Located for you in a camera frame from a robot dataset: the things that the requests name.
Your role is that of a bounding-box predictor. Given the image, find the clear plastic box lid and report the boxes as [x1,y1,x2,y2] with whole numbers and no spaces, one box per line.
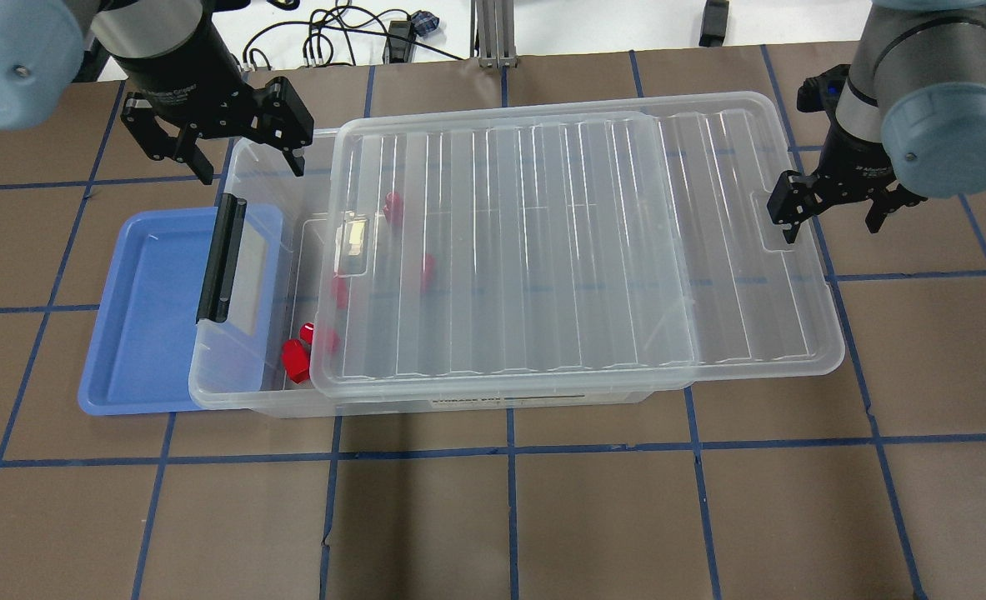
[310,91,844,403]

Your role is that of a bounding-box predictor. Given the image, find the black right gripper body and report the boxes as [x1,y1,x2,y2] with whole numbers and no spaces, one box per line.
[797,65,895,209]

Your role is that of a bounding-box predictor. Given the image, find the black power adapter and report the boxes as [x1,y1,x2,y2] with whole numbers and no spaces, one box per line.
[698,0,730,47]

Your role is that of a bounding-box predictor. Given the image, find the black cables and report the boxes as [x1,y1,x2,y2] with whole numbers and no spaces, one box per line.
[241,0,464,72]

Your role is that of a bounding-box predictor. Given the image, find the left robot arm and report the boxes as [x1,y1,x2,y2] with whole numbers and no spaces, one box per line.
[0,1,314,183]

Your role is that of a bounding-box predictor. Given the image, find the red block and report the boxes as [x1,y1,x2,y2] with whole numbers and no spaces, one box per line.
[298,322,341,356]
[282,338,310,384]
[383,191,404,229]
[419,253,437,295]
[330,274,349,311]

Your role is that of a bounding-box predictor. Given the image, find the clear plastic storage box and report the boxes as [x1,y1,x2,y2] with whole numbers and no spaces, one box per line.
[188,122,701,418]

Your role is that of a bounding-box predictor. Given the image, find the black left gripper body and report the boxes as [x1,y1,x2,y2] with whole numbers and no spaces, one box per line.
[114,17,273,144]

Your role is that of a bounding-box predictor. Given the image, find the aluminium frame post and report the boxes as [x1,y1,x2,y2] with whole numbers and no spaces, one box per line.
[471,0,518,68]

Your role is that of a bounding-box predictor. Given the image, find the blue plastic tray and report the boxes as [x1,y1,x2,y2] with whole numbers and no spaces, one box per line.
[78,204,284,415]

